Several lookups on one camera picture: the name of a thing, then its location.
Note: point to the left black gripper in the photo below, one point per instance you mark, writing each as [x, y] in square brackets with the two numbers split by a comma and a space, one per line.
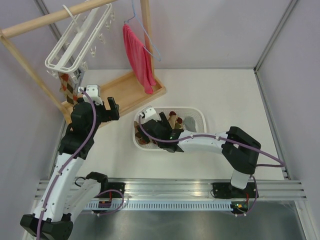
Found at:
[112, 114]

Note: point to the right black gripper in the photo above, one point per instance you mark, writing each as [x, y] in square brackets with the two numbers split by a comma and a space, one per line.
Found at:
[164, 123]

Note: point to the beige striped sock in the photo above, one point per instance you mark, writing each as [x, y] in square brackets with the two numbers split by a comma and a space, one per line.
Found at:
[172, 119]
[178, 124]

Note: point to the grey sock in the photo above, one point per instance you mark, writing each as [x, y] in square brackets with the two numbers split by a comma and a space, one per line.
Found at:
[190, 124]

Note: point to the argyle patterned sock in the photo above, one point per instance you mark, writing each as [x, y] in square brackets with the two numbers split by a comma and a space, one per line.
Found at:
[67, 87]
[139, 136]

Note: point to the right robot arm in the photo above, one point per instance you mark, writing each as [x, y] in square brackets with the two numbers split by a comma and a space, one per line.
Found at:
[238, 148]

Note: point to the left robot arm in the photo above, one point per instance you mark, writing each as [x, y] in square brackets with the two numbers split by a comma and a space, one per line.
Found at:
[53, 218]

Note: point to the white clip sock hanger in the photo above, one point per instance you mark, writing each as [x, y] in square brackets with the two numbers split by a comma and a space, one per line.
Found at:
[78, 40]

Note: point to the wooden clothes rack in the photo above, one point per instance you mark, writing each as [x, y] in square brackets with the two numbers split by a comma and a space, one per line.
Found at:
[125, 88]

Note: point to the white perforated plastic basket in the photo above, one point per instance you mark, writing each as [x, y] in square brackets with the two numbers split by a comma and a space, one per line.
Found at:
[182, 112]

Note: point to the pink towel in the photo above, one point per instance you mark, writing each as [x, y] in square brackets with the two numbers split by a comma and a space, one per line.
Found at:
[138, 58]

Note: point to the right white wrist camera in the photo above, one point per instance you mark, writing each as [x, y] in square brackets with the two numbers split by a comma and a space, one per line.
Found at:
[147, 114]

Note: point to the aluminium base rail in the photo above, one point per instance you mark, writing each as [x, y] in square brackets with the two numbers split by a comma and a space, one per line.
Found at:
[202, 189]

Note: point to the white cable duct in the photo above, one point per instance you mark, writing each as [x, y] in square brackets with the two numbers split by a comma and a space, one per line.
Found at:
[139, 205]

